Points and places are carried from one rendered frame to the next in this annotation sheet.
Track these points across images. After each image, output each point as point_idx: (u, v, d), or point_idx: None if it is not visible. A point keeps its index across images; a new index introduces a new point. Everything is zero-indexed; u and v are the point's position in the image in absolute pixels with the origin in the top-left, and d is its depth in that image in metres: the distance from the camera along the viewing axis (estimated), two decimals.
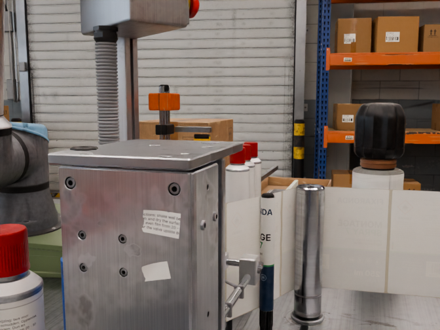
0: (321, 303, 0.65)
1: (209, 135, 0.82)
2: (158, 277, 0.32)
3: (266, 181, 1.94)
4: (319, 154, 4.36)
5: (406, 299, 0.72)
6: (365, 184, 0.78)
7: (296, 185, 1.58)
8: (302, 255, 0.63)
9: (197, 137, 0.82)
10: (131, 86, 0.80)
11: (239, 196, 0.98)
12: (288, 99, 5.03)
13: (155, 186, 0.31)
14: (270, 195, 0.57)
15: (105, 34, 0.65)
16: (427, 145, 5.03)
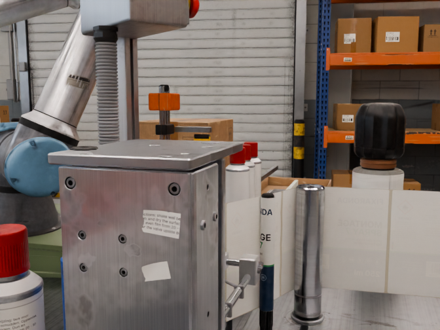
0: (321, 303, 0.65)
1: (209, 135, 0.82)
2: (158, 277, 0.32)
3: (266, 181, 1.94)
4: (319, 154, 4.36)
5: (406, 299, 0.72)
6: (365, 184, 0.78)
7: (296, 185, 1.58)
8: (302, 255, 0.63)
9: (197, 137, 0.82)
10: (131, 86, 0.80)
11: (239, 196, 0.98)
12: (288, 99, 5.03)
13: (155, 186, 0.31)
14: (270, 195, 0.57)
15: (105, 34, 0.65)
16: (427, 145, 5.03)
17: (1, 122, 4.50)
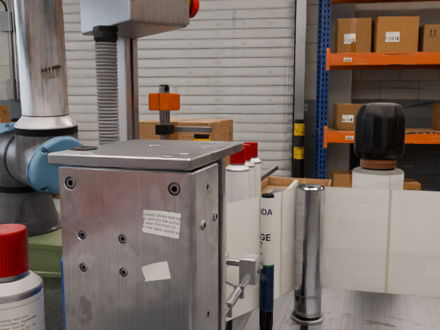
0: (321, 303, 0.65)
1: (209, 135, 0.82)
2: (158, 277, 0.32)
3: (266, 181, 1.94)
4: (319, 154, 4.36)
5: (406, 299, 0.72)
6: (365, 184, 0.78)
7: (296, 185, 1.58)
8: (302, 255, 0.63)
9: (197, 137, 0.82)
10: (131, 86, 0.80)
11: (239, 196, 0.98)
12: (288, 99, 5.03)
13: (155, 186, 0.31)
14: (270, 195, 0.57)
15: (105, 34, 0.65)
16: (427, 145, 5.03)
17: (1, 122, 4.50)
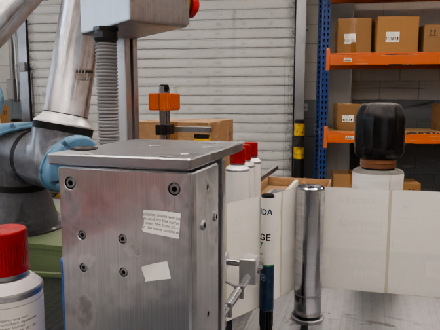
0: (321, 303, 0.65)
1: (209, 135, 0.82)
2: (158, 277, 0.32)
3: (266, 181, 1.94)
4: (319, 154, 4.36)
5: (406, 299, 0.72)
6: (365, 184, 0.78)
7: (296, 185, 1.58)
8: (302, 255, 0.63)
9: (197, 137, 0.82)
10: (131, 86, 0.80)
11: (239, 196, 0.98)
12: (288, 99, 5.03)
13: (155, 186, 0.31)
14: (270, 195, 0.57)
15: (105, 34, 0.65)
16: (427, 145, 5.03)
17: (1, 122, 4.50)
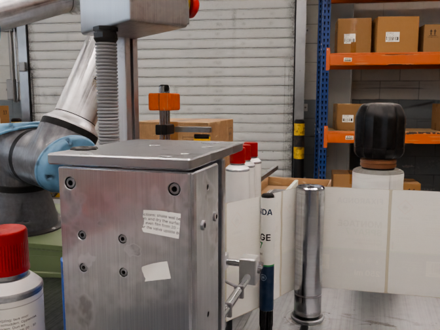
0: (321, 303, 0.65)
1: (209, 135, 0.82)
2: (158, 277, 0.32)
3: (266, 181, 1.94)
4: (319, 154, 4.36)
5: (406, 299, 0.72)
6: (365, 184, 0.78)
7: (296, 185, 1.58)
8: (302, 255, 0.63)
9: (197, 137, 0.82)
10: (131, 86, 0.80)
11: (239, 196, 0.98)
12: (288, 99, 5.03)
13: (155, 186, 0.31)
14: (270, 195, 0.57)
15: (105, 34, 0.65)
16: (427, 145, 5.03)
17: (1, 122, 4.50)
